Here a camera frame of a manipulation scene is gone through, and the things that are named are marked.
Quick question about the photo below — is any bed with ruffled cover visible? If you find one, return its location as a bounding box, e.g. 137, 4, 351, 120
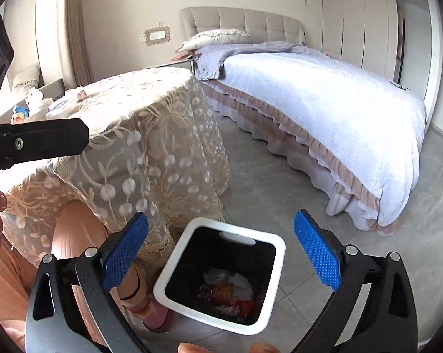
199, 46, 427, 237

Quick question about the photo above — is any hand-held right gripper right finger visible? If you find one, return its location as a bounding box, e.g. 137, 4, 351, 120
291, 209, 419, 353

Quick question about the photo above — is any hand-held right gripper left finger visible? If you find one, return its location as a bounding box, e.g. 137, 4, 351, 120
24, 211, 152, 353

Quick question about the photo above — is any white tissue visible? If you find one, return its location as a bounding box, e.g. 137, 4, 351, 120
24, 88, 53, 113

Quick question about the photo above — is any floral ruffled pillow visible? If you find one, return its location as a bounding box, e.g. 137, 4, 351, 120
175, 31, 250, 53

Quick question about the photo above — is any beige tufted headboard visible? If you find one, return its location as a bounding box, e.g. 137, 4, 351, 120
179, 6, 306, 50

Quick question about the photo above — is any white square trash bin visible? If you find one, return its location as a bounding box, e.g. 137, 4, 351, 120
153, 217, 286, 336

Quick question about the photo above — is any beige nightstand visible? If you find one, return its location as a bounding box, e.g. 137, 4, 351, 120
153, 59, 196, 79

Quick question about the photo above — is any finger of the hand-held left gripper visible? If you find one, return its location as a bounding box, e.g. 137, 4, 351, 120
0, 118, 89, 171

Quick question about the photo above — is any crumpled white paper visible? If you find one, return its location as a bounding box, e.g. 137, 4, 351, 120
203, 268, 253, 289

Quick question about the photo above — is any red wrapper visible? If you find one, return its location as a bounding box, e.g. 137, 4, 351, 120
232, 299, 261, 317

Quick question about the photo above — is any person's right hand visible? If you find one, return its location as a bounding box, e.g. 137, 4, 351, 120
178, 342, 281, 353

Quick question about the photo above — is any white window seat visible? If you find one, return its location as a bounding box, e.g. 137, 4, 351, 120
0, 79, 65, 120

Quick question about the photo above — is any beige wardrobe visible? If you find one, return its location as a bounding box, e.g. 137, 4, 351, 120
319, 0, 404, 81

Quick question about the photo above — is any framed wall switch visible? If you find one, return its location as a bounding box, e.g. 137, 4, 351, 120
140, 26, 170, 46

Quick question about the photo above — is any clear plastic wrapper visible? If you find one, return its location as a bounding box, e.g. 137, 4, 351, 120
197, 283, 215, 302

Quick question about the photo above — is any blue and white wrapper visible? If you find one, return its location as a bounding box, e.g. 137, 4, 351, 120
11, 105, 31, 124

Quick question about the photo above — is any grey-purple ruffled blanket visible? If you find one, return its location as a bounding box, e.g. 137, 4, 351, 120
193, 41, 306, 81

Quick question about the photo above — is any printed packet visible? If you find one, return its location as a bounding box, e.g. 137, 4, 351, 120
47, 99, 75, 111

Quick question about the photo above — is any orange wrapper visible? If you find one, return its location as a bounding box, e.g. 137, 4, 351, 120
212, 283, 235, 301

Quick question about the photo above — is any beige floral lace tablecloth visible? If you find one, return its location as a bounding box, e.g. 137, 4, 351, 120
2, 67, 231, 269

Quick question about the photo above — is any pink slipper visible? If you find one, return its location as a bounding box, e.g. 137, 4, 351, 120
131, 295, 174, 333

